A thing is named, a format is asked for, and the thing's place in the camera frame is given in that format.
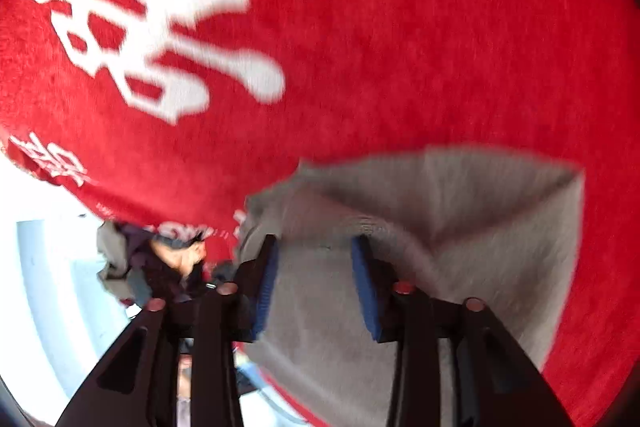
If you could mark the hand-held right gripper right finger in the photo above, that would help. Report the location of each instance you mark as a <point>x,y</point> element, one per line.
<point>364,292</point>

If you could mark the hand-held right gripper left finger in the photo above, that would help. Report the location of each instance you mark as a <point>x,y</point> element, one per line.
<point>264,292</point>

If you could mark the grey knit sweater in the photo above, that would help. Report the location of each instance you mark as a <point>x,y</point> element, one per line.
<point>475,217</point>

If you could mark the cream cloth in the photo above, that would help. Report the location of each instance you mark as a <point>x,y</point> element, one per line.
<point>182,259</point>

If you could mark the dark cloth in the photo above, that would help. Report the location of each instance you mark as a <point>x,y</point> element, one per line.
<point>155,279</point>

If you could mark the grey cloth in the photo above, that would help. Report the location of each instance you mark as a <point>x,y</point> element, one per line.
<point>112,257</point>

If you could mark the red printed blanket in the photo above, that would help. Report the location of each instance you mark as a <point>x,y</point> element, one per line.
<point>400,32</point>

